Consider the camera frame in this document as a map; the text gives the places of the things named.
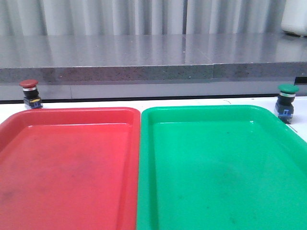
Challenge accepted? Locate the red mushroom push button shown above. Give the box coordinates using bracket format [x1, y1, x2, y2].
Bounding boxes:
[19, 79, 43, 109]

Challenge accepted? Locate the green mushroom push button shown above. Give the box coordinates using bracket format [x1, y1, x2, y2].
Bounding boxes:
[275, 84, 299, 124]

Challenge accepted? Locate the green plastic tray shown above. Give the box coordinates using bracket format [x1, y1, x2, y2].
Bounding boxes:
[137, 105, 307, 230]

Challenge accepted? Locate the red plastic tray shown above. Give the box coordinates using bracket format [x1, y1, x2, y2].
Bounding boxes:
[0, 107, 140, 230]

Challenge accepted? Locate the grey stone counter slab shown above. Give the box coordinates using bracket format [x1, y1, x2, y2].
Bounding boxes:
[0, 33, 307, 85]

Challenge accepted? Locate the white container on counter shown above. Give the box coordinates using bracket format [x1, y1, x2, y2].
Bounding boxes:
[281, 0, 307, 36]

